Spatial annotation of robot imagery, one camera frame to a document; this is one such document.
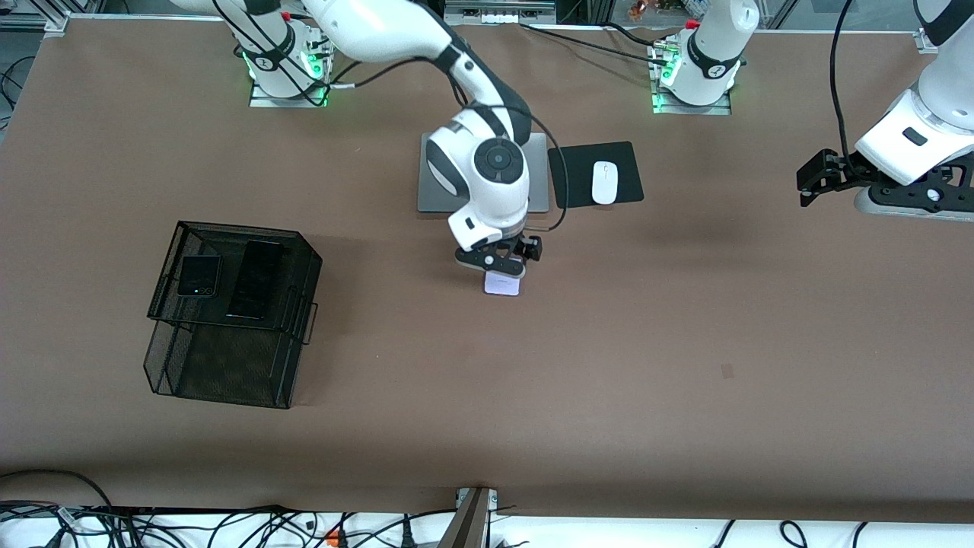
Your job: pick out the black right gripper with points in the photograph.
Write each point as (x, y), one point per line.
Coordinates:
(526, 247)

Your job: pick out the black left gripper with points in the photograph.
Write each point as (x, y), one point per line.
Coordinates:
(846, 170)

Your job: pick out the lilac flip phone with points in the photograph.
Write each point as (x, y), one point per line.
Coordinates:
(502, 285)

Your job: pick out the black slab smartphone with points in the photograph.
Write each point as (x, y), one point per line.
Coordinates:
(255, 281)

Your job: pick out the black flip phone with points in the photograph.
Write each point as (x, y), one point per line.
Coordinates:
(199, 274)

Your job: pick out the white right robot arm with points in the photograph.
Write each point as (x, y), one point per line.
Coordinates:
(380, 30)

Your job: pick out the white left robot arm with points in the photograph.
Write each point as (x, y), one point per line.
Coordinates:
(711, 46)

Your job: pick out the black mouse pad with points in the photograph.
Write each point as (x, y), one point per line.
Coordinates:
(571, 179)

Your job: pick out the white computer mouse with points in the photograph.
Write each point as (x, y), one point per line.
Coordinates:
(605, 183)

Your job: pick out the grey closed laptop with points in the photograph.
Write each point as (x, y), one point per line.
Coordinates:
(435, 199)

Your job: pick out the grey power strip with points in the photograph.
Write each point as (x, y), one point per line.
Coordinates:
(498, 17)

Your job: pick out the black mesh two-tier tray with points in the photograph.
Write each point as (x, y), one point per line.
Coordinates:
(228, 365)

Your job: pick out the aluminium arm base plate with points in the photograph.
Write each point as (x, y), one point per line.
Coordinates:
(719, 109)
(262, 101)

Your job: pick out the aluminium frame corner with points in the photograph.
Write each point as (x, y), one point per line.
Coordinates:
(55, 27)
(924, 42)

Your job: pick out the grey metal camera bracket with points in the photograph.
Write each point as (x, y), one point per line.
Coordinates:
(468, 525)

